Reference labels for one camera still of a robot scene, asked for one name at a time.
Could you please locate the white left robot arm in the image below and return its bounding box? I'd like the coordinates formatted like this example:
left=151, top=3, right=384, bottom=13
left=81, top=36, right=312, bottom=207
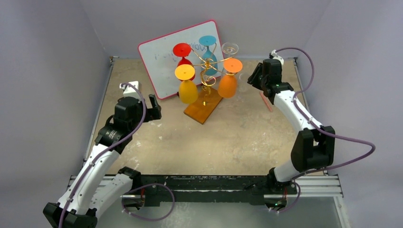
left=43, top=95, right=162, bottom=228

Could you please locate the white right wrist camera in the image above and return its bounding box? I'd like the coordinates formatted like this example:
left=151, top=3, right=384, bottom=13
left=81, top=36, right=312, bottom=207
left=269, top=49, right=284, bottom=65

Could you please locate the red plastic wine glass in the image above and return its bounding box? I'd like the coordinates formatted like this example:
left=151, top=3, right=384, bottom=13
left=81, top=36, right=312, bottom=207
left=173, top=43, right=195, bottom=83

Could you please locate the gold wire wine glass rack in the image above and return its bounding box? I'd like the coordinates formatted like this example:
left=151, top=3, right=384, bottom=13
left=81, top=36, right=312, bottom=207
left=184, top=57, right=235, bottom=124

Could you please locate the pink pencil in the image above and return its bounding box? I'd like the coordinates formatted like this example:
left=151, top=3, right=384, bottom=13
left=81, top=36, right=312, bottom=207
left=259, top=92, right=273, bottom=112

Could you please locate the yellow plastic wine glass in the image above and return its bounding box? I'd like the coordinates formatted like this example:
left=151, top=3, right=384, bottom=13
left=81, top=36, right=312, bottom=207
left=174, top=64, right=198, bottom=104

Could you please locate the clear wine glass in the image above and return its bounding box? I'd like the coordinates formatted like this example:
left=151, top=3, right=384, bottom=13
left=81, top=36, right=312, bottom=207
left=221, top=42, right=239, bottom=59

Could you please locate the orange plastic wine glass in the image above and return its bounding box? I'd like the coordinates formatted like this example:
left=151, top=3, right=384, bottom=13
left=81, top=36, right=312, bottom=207
left=218, top=58, right=243, bottom=98

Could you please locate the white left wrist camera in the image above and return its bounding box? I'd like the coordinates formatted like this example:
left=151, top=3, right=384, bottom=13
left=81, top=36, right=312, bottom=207
left=119, top=81, right=141, bottom=100

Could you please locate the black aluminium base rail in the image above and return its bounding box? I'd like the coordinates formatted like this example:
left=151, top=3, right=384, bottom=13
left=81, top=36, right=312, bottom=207
left=67, top=174, right=344, bottom=209

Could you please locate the blue plastic wine glass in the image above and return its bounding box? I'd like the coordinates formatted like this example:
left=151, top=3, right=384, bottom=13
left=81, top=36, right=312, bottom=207
left=199, top=35, right=218, bottom=76

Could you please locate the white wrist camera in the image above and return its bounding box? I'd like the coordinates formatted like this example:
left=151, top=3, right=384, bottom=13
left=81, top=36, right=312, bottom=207
left=119, top=81, right=141, bottom=100
left=269, top=49, right=284, bottom=65

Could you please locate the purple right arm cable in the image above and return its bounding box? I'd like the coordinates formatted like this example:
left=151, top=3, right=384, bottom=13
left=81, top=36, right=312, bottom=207
left=275, top=47, right=376, bottom=180

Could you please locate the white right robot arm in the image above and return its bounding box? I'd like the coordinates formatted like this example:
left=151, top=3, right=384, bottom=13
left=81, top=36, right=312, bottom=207
left=248, top=58, right=335, bottom=193

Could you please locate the pink framed whiteboard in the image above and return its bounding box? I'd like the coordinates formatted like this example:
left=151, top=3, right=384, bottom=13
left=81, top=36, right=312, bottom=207
left=138, top=20, right=224, bottom=99

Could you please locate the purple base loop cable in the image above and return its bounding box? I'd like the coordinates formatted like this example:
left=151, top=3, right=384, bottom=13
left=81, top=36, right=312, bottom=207
left=121, top=182, right=176, bottom=222

